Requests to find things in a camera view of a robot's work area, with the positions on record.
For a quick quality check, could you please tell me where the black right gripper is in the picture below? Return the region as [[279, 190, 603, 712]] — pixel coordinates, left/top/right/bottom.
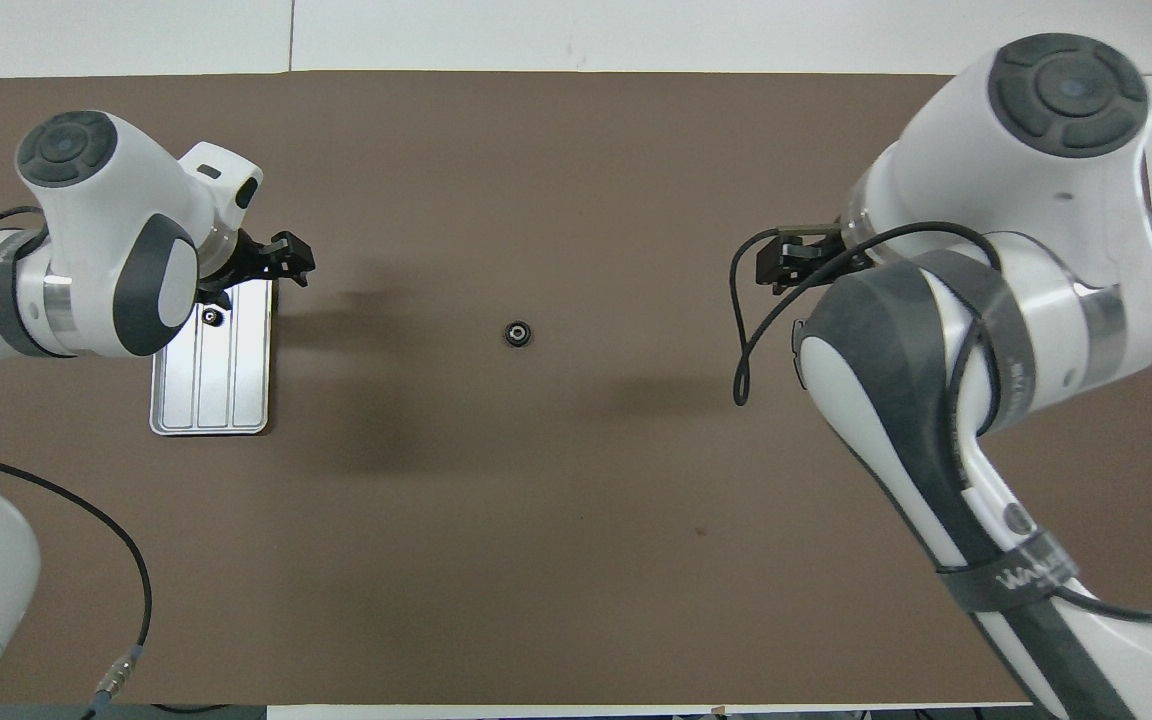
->
[[754, 228, 872, 294]]

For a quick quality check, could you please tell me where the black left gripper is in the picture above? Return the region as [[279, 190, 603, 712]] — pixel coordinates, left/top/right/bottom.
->
[[198, 230, 315, 309]]

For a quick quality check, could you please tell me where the silver metal tray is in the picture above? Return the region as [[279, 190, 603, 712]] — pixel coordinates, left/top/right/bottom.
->
[[149, 278, 274, 437]]

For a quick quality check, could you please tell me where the brown table mat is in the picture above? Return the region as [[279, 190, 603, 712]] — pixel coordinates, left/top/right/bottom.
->
[[0, 70, 1152, 706]]

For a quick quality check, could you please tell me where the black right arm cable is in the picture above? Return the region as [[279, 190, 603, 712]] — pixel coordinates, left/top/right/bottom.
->
[[731, 222, 1002, 406]]

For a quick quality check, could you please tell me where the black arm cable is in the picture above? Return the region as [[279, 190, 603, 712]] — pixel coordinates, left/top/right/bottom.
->
[[731, 222, 1002, 406], [0, 440, 154, 720]]

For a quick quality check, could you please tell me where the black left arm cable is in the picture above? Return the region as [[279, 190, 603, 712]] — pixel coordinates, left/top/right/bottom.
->
[[0, 440, 154, 720]]

